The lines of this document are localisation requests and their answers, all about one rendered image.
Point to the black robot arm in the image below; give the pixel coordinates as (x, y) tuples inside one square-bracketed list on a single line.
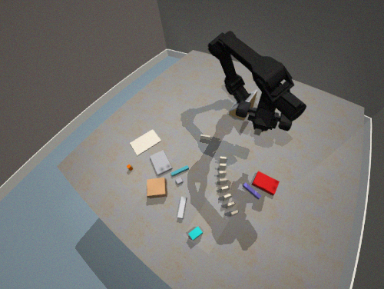
[(267, 73)]

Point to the red rectangular block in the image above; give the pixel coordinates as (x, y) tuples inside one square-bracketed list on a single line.
[(265, 183)]

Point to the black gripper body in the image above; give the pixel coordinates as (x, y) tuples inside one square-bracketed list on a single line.
[(244, 107)]

